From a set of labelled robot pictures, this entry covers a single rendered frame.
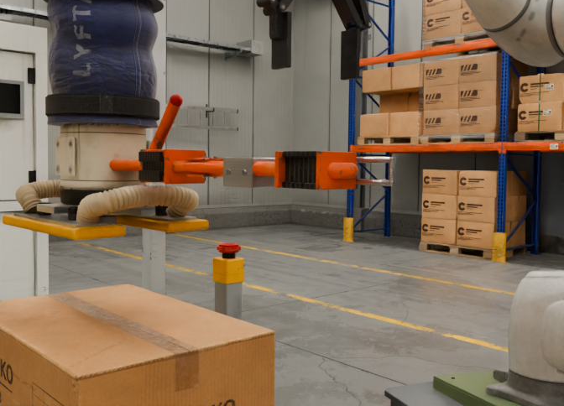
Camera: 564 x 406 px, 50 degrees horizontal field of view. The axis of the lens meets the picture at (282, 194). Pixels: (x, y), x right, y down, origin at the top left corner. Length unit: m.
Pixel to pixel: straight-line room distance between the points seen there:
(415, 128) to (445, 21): 1.60
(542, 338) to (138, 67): 0.97
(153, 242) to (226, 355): 3.15
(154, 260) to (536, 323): 3.26
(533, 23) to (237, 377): 0.83
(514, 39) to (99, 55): 0.77
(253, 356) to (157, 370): 0.21
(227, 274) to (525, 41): 1.00
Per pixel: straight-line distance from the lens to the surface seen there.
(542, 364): 1.37
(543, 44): 1.19
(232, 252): 1.75
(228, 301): 1.77
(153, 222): 1.24
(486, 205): 8.80
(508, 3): 1.16
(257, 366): 1.20
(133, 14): 1.25
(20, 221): 1.32
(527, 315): 1.36
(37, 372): 1.17
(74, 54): 1.24
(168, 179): 1.04
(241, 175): 0.90
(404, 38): 11.44
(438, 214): 9.21
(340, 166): 0.78
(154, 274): 4.30
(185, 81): 11.59
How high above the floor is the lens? 1.27
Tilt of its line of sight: 3 degrees down
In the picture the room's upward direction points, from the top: 1 degrees clockwise
